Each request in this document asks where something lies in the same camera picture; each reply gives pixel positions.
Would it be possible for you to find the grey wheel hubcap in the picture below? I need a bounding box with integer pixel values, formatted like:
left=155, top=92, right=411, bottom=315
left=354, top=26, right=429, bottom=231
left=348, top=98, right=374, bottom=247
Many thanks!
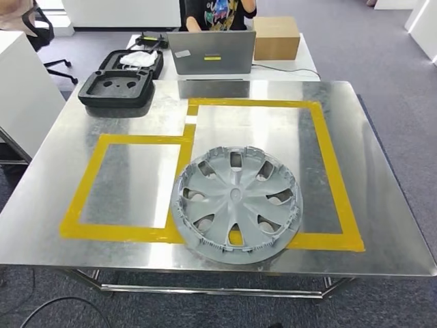
left=170, top=146, right=304, bottom=266

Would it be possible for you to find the small yellow table tape rectangle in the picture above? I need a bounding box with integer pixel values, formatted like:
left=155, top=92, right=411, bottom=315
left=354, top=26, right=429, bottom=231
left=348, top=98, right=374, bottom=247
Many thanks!
left=58, top=123, right=197, bottom=245

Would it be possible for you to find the grey laptop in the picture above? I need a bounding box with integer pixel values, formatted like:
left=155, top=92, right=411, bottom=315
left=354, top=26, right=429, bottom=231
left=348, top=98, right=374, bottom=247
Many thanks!
left=167, top=30, right=257, bottom=83

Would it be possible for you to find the black foam case half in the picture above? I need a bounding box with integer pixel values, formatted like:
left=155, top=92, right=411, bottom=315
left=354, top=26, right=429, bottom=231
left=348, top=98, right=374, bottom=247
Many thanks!
left=99, top=49, right=165, bottom=80

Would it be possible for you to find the large yellow table tape rectangle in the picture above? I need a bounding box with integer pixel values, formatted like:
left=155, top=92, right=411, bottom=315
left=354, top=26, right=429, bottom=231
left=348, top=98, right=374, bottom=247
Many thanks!
left=186, top=97, right=366, bottom=254

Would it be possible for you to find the brown cardboard box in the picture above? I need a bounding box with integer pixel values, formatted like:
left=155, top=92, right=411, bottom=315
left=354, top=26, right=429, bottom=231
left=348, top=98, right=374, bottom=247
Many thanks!
left=253, top=16, right=301, bottom=62

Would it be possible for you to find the white crumpled cloth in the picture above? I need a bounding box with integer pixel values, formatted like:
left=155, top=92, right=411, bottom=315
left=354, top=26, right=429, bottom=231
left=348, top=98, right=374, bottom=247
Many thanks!
left=119, top=49, right=158, bottom=71

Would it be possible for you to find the person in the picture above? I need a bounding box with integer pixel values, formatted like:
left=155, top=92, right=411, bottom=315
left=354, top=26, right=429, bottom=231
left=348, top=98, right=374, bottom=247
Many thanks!
left=179, top=0, right=257, bottom=33

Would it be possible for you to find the black device with yellow stripe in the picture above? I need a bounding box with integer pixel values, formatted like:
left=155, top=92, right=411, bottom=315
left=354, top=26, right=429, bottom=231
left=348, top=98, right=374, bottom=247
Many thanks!
left=135, top=33, right=169, bottom=50

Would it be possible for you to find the black foam tray with recesses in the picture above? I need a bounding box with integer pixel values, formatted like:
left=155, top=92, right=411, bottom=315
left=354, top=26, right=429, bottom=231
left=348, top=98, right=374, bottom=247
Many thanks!
left=77, top=69, right=156, bottom=109

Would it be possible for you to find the long white cabinet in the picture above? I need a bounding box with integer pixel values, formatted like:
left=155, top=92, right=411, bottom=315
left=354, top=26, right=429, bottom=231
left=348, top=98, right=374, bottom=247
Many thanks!
left=61, top=0, right=181, bottom=29

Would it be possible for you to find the black office chair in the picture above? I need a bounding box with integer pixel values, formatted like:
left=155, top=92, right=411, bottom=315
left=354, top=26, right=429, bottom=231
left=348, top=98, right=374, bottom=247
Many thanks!
left=25, top=0, right=79, bottom=86

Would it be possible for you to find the white block furniture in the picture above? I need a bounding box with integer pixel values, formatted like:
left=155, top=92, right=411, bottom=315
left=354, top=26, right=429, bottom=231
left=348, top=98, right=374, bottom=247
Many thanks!
left=404, top=0, right=437, bottom=62

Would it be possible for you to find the black laptop power cable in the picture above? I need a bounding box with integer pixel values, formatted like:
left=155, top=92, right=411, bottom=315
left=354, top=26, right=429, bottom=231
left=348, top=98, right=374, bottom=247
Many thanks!
left=251, top=63, right=320, bottom=78

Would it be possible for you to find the steel workbench leg frame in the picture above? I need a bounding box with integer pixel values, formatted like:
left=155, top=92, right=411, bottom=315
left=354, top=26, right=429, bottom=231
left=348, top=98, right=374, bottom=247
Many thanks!
left=63, top=269, right=355, bottom=301

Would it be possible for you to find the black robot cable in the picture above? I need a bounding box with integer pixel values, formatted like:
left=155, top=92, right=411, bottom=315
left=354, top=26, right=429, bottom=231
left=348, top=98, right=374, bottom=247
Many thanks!
left=20, top=296, right=113, bottom=328

